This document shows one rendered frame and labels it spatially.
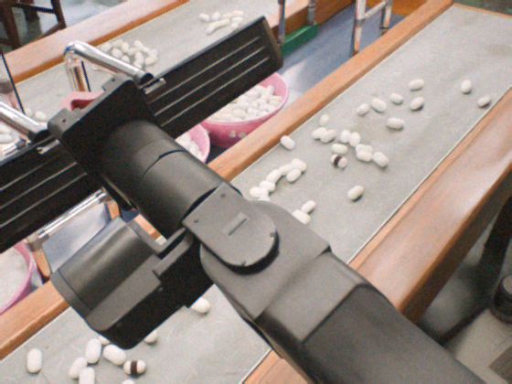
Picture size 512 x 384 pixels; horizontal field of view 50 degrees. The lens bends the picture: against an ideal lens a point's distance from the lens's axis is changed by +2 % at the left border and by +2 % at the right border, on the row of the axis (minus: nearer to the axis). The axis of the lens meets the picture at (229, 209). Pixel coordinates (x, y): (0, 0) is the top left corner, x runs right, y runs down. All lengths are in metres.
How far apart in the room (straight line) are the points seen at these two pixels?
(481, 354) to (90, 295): 0.99
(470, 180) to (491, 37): 0.66
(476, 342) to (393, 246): 0.36
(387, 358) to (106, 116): 0.25
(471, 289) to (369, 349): 1.70
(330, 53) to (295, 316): 1.44
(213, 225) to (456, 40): 1.40
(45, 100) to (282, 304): 1.21
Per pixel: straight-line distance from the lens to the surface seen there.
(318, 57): 1.66
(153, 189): 0.35
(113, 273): 0.34
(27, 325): 0.90
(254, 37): 0.80
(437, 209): 1.04
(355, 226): 1.01
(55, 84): 1.49
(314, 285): 0.28
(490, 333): 1.26
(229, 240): 0.29
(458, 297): 1.93
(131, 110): 0.41
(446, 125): 1.30
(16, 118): 0.64
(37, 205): 0.60
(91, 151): 0.40
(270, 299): 0.28
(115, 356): 0.83
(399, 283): 0.90
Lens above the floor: 1.45
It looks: 44 degrees down
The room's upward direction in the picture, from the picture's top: 3 degrees counter-clockwise
